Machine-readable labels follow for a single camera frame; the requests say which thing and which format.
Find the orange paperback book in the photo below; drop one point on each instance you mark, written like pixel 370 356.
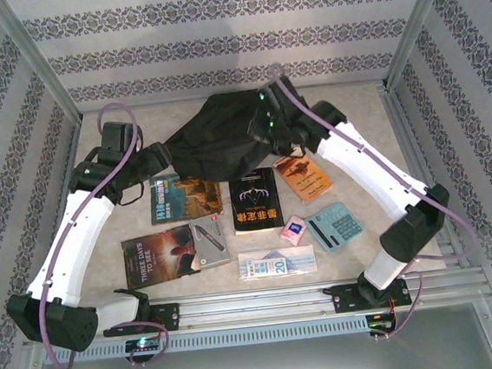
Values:
pixel 304 179

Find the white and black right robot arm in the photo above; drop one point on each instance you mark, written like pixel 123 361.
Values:
pixel 371 172

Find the aluminium mounting rail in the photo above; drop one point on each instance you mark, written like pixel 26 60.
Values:
pixel 253 306

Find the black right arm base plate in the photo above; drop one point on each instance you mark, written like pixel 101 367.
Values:
pixel 344 299

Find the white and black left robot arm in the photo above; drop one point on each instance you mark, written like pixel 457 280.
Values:
pixel 81 235

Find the ruler set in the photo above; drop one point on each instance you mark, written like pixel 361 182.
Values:
pixel 275 262

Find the teal calculator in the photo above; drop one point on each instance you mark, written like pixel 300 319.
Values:
pixel 335 228

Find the aluminium frame post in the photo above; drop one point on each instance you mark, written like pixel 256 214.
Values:
pixel 416 24
pixel 38 60

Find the Three Days to See book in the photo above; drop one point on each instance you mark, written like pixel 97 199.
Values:
pixel 157 258

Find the teal landscape cover book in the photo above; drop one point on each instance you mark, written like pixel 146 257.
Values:
pixel 182 199

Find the grey metal shelf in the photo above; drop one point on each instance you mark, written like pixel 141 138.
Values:
pixel 263 366

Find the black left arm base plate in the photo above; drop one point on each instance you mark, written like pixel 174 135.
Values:
pixel 167 316

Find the black book orange Chinese title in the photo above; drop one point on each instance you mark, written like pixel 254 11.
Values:
pixel 257 205

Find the black fabric backpack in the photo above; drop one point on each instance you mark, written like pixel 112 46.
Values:
pixel 215 139

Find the aluminium side rail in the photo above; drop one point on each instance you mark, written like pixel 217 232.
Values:
pixel 72 142
pixel 404 134

